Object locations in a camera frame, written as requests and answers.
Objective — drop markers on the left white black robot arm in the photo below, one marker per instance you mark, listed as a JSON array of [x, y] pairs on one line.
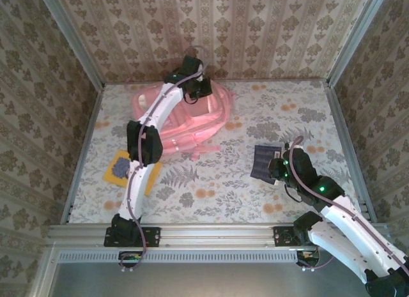
[[159, 108]]

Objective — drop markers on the right aluminium corner post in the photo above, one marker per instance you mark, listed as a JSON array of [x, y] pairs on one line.
[[358, 32]]

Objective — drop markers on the left aluminium table side rail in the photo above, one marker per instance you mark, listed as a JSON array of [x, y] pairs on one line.
[[91, 124]]

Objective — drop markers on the pink student backpack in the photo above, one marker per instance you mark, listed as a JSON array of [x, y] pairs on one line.
[[204, 118]]

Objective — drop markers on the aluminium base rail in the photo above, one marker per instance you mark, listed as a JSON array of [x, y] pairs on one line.
[[217, 236]]

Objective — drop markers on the yellow cartoon cover book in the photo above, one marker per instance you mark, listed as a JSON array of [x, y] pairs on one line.
[[116, 172]]

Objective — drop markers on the grey metal sheet panel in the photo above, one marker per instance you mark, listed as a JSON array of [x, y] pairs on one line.
[[217, 281]]

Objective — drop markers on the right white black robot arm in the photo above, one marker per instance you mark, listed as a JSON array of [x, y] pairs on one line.
[[351, 246]]

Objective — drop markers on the left aluminium corner post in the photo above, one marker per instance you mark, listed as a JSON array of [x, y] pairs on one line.
[[76, 38]]

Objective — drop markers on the thin navy QR code book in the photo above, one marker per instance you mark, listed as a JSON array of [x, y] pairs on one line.
[[262, 163]]

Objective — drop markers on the aluminium corner post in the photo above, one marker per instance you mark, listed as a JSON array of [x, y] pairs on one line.
[[358, 32], [76, 38]]

